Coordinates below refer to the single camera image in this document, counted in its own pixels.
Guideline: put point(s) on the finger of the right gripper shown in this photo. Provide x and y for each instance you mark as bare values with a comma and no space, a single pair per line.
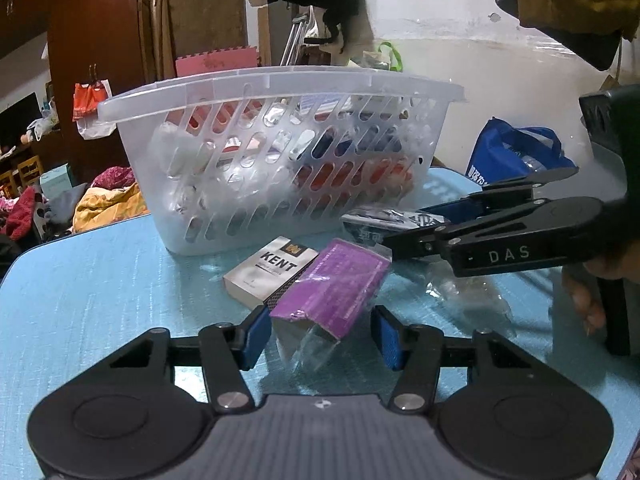
498,196
417,244

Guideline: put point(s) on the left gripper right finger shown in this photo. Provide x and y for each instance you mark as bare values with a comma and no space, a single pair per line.
415,351

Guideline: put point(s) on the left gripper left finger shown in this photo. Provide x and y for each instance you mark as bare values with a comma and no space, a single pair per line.
226,351

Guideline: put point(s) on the white Kent cigarette box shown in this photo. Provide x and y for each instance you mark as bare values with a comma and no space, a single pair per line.
262,278

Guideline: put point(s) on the purple cardboard box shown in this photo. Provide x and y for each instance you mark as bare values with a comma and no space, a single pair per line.
336,287

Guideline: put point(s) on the person's right hand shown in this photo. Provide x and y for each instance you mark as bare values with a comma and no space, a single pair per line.
610,268

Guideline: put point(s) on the blue shopping bag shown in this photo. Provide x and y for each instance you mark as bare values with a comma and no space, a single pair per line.
502,152

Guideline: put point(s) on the red ball in plastic bag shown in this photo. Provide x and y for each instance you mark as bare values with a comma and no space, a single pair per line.
393,176

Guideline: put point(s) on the green and white tote bag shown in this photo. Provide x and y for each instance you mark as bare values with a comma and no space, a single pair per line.
384,57

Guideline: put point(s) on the white plastic laundry basket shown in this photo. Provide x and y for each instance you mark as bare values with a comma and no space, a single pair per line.
302,115

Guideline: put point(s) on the yellow patterned blanket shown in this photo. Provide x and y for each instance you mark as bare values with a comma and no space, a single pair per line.
101,207

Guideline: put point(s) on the brown hanging bag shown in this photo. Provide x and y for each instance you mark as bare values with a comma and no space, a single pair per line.
592,29

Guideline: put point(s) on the teal storage box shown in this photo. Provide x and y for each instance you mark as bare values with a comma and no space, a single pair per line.
56,181

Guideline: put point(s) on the pink foam mat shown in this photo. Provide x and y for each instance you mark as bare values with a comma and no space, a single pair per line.
216,61

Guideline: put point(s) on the red and white plastic bag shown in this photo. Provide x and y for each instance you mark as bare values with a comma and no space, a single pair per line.
87,98

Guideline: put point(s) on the black television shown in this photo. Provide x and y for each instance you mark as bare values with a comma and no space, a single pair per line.
16,119

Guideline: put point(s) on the brown wooden board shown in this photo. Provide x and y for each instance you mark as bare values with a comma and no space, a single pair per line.
205,25

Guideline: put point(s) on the dark red wooden wardrobe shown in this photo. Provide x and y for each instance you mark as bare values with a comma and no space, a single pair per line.
87,40

